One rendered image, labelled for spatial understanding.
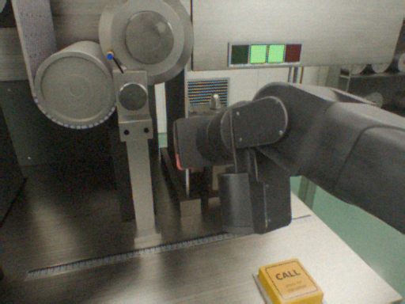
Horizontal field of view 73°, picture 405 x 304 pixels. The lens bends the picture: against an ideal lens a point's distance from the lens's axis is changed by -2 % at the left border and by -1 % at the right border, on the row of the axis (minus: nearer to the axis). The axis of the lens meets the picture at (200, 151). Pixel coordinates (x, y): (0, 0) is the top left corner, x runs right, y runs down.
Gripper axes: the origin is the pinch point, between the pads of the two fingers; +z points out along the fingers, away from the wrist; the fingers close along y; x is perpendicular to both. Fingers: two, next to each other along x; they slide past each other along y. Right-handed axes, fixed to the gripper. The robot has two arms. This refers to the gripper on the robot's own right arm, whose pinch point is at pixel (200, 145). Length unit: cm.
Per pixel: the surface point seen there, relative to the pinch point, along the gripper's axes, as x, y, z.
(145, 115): 5.8, -8.2, 0.6
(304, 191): -24, 70, 78
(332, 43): 30, 56, 30
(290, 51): 28, 40, 31
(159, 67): 13.5, -5.2, 0.6
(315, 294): -23.2, 11.8, -9.0
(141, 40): 16.6, -7.9, -2.6
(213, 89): 79, 92, 267
